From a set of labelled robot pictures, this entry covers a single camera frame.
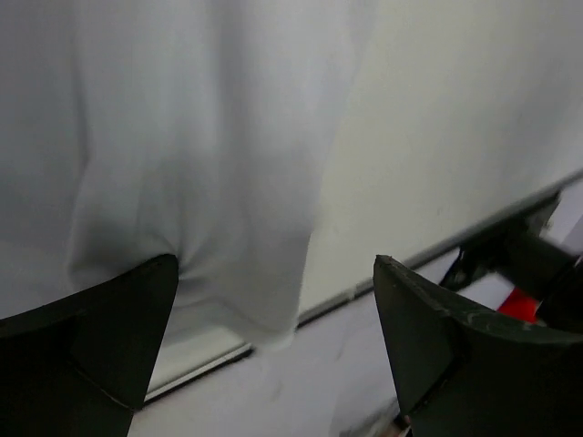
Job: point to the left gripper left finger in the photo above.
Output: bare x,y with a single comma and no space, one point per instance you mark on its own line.
81,366

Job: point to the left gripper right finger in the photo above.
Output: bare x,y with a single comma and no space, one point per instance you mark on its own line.
462,369

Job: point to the white t shirt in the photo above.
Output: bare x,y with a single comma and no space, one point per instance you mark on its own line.
199,129

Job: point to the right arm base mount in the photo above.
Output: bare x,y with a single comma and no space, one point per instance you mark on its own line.
514,248

